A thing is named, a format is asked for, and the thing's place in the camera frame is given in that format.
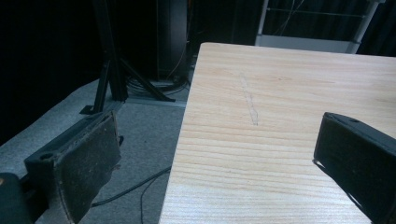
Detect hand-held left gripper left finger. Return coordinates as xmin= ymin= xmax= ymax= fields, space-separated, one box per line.
xmin=23 ymin=110 xmax=124 ymax=224

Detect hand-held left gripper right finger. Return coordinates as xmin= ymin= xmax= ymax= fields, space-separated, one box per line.
xmin=312 ymin=111 xmax=396 ymax=224

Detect black metal stand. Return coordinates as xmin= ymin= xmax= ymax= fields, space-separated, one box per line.
xmin=79 ymin=0 xmax=177 ymax=116

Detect white metal rack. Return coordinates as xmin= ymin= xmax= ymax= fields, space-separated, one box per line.
xmin=254 ymin=0 xmax=387 ymax=55

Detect dark upright panel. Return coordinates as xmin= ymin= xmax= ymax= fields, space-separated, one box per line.
xmin=156 ymin=0 xmax=190 ymax=80

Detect black floor cable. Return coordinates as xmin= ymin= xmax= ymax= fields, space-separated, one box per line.
xmin=91 ymin=165 xmax=173 ymax=224

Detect coiled black cables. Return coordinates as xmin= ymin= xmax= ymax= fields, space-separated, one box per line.
xmin=127 ymin=73 xmax=191 ymax=97

